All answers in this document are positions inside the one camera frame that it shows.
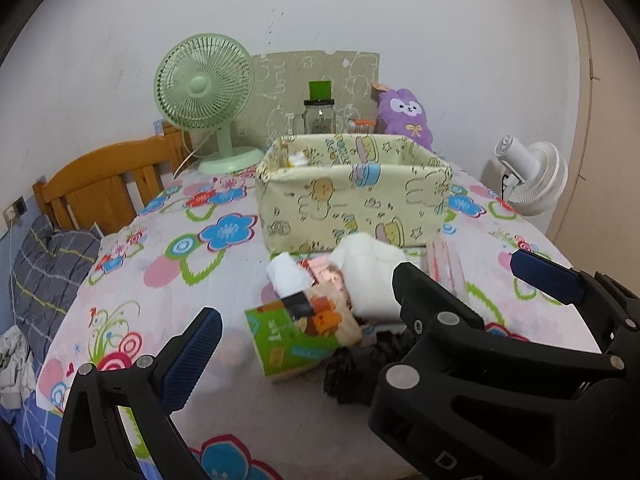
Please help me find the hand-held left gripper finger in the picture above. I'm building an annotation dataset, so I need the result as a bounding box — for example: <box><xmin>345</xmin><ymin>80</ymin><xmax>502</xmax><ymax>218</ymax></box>
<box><xmin>56</xmin><ymin>306</ymin><xmax>223</xmax><ymax>480</ymax></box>

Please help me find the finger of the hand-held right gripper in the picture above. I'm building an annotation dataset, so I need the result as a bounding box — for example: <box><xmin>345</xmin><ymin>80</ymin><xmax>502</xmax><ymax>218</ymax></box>
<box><xmin>511</xmin><ymin>249</ymin><xmax>640</xmax><ymax>341</ymax></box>
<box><xmin>369</xmin><ymin>261</ymin><xmax>627</xmax><ymax>457</ymax></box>

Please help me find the pink wet wipes packet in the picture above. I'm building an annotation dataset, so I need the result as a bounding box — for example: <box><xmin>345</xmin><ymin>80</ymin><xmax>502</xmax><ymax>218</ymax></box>
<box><xmin>424</xmin><ymin>238</ymin><xmax>469</xmax><ymax>297</ymax></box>

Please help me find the green tissue packet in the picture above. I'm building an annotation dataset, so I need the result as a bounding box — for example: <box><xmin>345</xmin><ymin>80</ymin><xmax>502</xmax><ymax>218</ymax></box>
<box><xmin>244</xmin><ymin>297</ymin><xmax>347</xmax><ymax>384</ymax></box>

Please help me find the black plastic bag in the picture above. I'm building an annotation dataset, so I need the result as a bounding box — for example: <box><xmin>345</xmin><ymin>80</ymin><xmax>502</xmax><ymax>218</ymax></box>
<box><xmin>322</xmin><ymin>324</ymin><xmax>418</xmax><ymax>406</ymax></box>

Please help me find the white towel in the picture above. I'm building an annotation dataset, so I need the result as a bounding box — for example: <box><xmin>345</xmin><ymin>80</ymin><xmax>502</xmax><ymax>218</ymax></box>
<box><xmin>331</xmin><ymin>233</ymin><xmax>410</xmax><ymax>322</ymax></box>

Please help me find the cartoon printed tissue packet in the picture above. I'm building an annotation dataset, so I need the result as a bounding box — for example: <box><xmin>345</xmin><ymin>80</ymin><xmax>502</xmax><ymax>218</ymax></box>
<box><xmin>282</xmin><ymin>255</ymin><xmax>364</xmax><ymax>350</ymax></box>

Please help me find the small white cloth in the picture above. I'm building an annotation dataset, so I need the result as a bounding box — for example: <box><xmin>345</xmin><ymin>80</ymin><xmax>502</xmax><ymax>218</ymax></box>
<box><xmin>265</xmin><ymin>252</ymin><xmax>314</xmax><ymax>297</ymax></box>

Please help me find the yellow printed fabric basket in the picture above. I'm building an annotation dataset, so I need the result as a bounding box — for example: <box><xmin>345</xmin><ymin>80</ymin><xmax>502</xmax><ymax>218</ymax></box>
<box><xmin>254</xmin><ymin>132</ymin><xmax>454</xmax><ymax>254</ymax></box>

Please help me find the floral printed cloth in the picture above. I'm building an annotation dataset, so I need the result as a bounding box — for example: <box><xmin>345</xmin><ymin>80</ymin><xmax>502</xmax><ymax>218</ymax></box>
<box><xmin>36</xmin><ymin>160</ymin><xmax>603</xmax><ymax>480</ymax></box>

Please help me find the white clip fan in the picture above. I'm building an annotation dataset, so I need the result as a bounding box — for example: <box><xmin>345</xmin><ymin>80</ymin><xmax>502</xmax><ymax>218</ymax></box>
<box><xmin>493</xmin><ymin>134</ymin><xmax>570</xmax><ymax>217</ymax></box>

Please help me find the grey plaid pillow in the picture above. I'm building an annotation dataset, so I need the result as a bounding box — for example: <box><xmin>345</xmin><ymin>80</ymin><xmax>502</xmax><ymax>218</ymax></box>
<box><xmin>12</xmin><ymin>215</ymin><xmax>102</xmax><ymax>343</ymax></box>

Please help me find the white crumpled cloth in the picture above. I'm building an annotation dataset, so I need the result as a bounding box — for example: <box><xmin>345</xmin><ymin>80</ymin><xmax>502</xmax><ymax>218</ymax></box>
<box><xmin>0</xmin><ymin>327</ymin><xmax>37</xmax><ymax>411</ymax></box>

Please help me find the blue grid bedsheet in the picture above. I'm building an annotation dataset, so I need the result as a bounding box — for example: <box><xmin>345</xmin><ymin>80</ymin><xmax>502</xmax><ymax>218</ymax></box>
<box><xmin>0</xmin><ymin>385</ymin><xmax>68</xmax><ymax>480</ymax></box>

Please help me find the wooden bed headboard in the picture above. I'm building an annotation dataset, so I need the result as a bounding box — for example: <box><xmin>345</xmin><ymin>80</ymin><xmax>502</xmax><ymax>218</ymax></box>
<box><xmin>32</xmin><ymin>125</ymin><xmax>195</xmax><ymax>237</ymax></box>

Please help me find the purple plush toy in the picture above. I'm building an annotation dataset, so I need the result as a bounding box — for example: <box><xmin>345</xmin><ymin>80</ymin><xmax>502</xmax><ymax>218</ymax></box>
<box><xmin>375</xmin><ymin>87</ymin><xmax>435</xmax><ymax>151</ymax></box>

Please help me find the glass jar with black lid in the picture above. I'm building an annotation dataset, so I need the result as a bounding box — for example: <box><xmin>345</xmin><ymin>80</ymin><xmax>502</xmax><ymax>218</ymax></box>
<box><xmin>288</xmin><ymin>99</ymin><xmax>337</xmax><ymax>137</ymax></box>

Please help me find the green desk fan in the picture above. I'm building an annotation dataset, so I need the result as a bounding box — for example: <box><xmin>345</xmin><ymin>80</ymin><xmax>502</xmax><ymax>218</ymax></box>
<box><xmin>153</xmin><ymin>33</ymin><xmax>265</xmax><ymax>176</ymax></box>

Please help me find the printed beige board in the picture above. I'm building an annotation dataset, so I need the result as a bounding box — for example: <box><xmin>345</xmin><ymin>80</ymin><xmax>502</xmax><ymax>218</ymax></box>
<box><xmin>249</xmin><ymin>50</ymin><xmax>382</xmax><ymax>137</ymax></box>

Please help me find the fan power cord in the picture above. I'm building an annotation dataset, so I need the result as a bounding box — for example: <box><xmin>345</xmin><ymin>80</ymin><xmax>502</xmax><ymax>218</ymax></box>
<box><xmin>172</xmin><ymin>130</ymin><xmax>196</xmax><ymax>177</ymax></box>

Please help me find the thin white cable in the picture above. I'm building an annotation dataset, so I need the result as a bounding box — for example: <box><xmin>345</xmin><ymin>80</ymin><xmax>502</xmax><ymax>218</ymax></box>
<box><xmin>6</xmin><ymin>219</ymin><xmax>23</xmax><ymax>333</ymax></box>

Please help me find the wall socket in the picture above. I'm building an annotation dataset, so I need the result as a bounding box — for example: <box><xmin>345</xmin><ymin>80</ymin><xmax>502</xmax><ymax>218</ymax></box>
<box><xmin>1</xmin><ymin>195</ymin><xmax>28</xmax><ymax>222</ymax></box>

